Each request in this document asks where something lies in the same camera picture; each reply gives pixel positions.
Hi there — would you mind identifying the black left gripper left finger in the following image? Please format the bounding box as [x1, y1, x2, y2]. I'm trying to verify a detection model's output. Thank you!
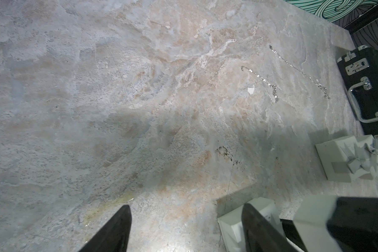
[79, 205, 132, 252]

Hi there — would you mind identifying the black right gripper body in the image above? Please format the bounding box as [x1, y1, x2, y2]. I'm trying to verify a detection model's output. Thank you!
[280, 196, 378, 252]

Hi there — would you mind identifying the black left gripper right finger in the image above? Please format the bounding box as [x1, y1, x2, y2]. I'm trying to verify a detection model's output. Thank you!
[241, 203, 297, 252]

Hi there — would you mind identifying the silver pearl necklace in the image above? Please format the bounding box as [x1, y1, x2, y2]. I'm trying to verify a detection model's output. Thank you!
[268, 45, 331, 100]

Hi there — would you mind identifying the black case on table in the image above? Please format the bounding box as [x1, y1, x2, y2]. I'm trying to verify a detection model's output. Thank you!
[337, 45, 378, 140]

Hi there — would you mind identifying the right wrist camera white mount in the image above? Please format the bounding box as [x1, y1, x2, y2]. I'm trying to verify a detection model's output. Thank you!
[293, 195, 341, 252]

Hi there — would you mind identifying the right black corner post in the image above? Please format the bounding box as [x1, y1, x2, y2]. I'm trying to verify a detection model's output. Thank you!
[344, 4, 378, 34]

